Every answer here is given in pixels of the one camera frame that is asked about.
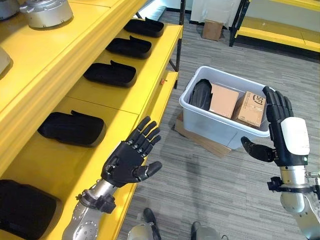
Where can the flat cardboard sheet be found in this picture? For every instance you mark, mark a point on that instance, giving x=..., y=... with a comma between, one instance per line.
x=200, y=141

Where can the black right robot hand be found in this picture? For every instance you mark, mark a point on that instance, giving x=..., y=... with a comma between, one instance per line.
x=282, y=132

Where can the translucent plastic storage box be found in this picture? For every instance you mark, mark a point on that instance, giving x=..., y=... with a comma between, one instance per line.
x=212, y=125

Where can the printed brown cardboard box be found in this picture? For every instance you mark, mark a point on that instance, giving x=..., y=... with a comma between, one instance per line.
x=251, y=108

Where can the plain brown cardboard box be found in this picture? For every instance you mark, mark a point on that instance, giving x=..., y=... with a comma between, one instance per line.
x=223, y=101

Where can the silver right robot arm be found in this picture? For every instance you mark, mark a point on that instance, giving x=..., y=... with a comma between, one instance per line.
x=300, y=197

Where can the silver cylindrical metal part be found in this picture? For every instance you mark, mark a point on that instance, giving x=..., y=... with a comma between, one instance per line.
x=46, y=12

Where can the yellow shelf with black frame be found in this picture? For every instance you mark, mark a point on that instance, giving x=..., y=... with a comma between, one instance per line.
x=277, y=27

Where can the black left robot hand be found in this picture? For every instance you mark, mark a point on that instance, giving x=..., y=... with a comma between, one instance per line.
x=125, y=160

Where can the yellow metal shelf unit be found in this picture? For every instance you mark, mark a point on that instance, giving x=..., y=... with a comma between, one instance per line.
x=75, y=82

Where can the grey flat part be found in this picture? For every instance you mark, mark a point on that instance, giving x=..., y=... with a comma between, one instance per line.
x=4, y=62

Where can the black sole-shaped part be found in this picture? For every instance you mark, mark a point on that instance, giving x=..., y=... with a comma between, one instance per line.
x=110, y=73
x=130, y=47
x=22, y=210
x=72, y=128
x=201, y=94
x=145, y=27

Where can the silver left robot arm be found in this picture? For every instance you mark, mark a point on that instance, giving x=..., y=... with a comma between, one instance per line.
x=87, y=212

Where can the silver robot legs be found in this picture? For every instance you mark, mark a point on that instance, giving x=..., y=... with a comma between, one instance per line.
x=172, y=228

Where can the grey round metal part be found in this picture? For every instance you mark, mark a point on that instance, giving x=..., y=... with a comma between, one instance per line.
x=7, y=7

